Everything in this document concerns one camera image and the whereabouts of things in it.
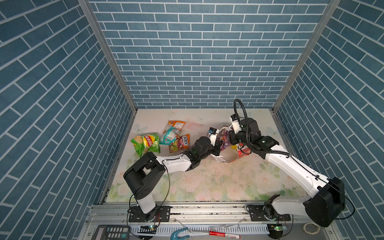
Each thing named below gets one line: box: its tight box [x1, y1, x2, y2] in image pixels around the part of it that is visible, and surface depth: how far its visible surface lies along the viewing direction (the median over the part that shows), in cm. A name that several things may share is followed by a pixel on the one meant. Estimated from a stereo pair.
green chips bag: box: [130, 133, 161, 158], surface depth 94 cm
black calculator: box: [92, 225, 131, 240], surface depth 68 cm
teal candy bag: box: [159, 124, 181, 146], surface depth 98 cm
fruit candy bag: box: [168, 134, 190, 154], surface depth 98 cm
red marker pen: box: [209, 230, 242, 239], surface depth 69 cm
